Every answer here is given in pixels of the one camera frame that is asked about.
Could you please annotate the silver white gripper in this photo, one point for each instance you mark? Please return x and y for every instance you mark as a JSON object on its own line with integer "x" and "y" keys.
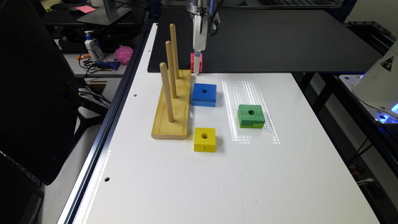
{"x": 204, "y": 14}

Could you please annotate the pink cube block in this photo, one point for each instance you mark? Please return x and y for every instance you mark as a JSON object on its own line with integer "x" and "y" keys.
{"x": 192, "y": 62}

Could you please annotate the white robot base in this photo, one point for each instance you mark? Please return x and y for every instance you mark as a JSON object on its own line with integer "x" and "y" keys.
{"x": 376, "y": 90}

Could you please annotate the middle wooden peg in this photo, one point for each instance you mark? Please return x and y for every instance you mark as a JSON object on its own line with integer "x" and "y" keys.
{"x": 170, "y": 60}

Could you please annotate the wooden peg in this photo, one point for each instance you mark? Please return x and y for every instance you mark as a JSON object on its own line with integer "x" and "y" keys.
{"x": 173, "y": 37}
{"x": 166, "y": 90}
{"x": 170, "y": 60}

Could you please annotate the rear wooden peg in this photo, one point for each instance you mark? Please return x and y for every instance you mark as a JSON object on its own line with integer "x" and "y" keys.
{"x": 173, "y": 37}

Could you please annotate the front wooden peg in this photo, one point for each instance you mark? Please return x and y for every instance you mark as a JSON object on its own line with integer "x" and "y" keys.
{"x": 166, "y": 90}

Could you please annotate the blue block with hole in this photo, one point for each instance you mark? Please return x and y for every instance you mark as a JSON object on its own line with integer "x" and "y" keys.
{"x": 204, "y": 95}

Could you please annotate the black mat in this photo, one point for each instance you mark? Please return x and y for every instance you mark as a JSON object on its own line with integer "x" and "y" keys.
{"x": 250, "y": 41}

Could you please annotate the pink bath sponge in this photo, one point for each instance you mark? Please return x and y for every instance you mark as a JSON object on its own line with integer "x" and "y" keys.
{"x": 123, "y": 54}

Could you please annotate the wooden peg base board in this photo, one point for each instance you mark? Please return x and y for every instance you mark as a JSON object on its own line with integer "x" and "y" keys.
{"x": 178, "y": 129}

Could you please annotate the green block with hole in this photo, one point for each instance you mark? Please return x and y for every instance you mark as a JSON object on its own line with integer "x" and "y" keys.
{"x": 251, "y": 116}

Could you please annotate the blue glue gun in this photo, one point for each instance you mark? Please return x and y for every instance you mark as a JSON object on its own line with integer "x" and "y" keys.
{"x": 114, "y": 65}

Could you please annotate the yellow block with hole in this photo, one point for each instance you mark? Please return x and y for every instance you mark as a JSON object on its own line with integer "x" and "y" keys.
{"x": 205, "y": 140}

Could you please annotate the monitor stand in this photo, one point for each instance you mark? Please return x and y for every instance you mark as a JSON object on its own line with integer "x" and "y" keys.
{"x": 106, "y": 12}

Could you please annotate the white lotion pump bottle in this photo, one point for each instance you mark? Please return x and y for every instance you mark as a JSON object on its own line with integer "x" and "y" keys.
{"x": 93, "y": 46}

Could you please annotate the pink sticky note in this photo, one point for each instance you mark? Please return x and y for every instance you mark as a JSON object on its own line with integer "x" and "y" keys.
{"x": 85, "y": 9}

